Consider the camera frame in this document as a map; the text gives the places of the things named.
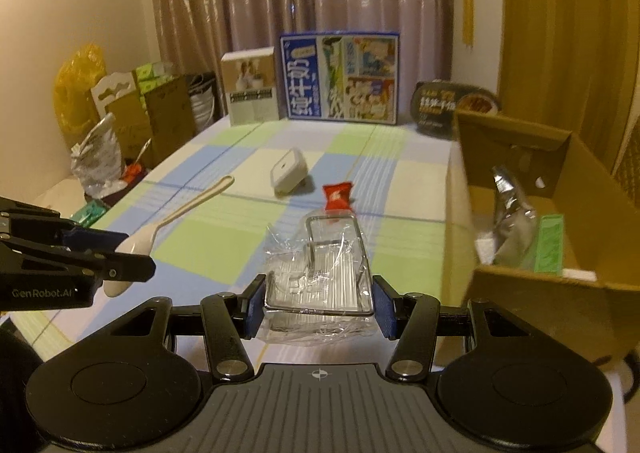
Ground silver foil bag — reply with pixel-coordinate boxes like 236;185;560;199
489;165;539;265

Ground yellow wall hanging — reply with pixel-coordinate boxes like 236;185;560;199
462;0;475;47

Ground green tissue packets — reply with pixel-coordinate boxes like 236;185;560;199
134;62;174;95

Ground wooden wardrobe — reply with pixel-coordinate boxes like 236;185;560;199
496;0;640;174

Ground red snack packet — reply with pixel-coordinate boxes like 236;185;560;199
322;182;354;215

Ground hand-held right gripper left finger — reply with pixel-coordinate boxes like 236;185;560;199
107;274;267;381

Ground green packet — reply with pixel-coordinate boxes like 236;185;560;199
532;214;565;275

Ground cream plastic spoon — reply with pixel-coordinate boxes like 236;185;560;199
102;175;236;297

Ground checkered cloth desktop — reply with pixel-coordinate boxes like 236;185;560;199
0;120;477;370

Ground black instant rice bowl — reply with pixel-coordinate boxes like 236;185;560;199
409;79;503;140

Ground teal wipes packet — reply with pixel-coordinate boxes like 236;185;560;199
71;200;109;227

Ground metal spoon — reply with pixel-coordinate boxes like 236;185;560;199
131;137;152;170

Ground clear plastic box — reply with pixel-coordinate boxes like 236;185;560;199
259;215;377;345

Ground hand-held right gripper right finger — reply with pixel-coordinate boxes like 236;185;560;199
371;275;526;380

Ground yellow plastic bag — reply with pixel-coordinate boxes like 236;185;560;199
53;44;108;135

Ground white square charger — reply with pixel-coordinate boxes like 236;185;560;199
269;146;309;197

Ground white product box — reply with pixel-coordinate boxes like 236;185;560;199
221;46;280;127

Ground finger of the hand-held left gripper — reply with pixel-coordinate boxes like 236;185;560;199
0;197;130;252
0;237;157;284

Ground blue milk carton case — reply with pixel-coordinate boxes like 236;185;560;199
278;31;401;125

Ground crumpled silver white bag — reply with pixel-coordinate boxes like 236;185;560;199
69;113;127;197

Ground white striped bag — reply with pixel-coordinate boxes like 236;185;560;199
188;74;224;135

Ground brown cardboard box with hanger flap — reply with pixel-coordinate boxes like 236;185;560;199
89;70;197;170

